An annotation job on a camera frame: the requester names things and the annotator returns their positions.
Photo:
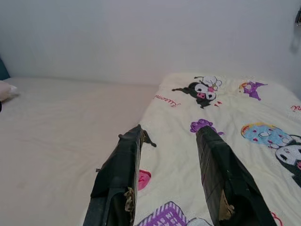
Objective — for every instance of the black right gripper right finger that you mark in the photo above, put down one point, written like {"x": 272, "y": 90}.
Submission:
{"x": 216, "y": 169}

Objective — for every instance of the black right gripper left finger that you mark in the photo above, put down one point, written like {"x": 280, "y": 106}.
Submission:
{"x": 117, "y": 169}

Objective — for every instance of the cream cartoon print blanket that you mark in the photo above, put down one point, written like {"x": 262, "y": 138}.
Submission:
{"x": 174, "y": 134}

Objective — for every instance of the cream sheeted bed mattress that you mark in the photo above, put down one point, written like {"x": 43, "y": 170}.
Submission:
{"x": 58, "y": 141}

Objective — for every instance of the teal upholstered bed frame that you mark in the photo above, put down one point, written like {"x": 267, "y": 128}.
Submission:
{"x": 3, "y": 70}

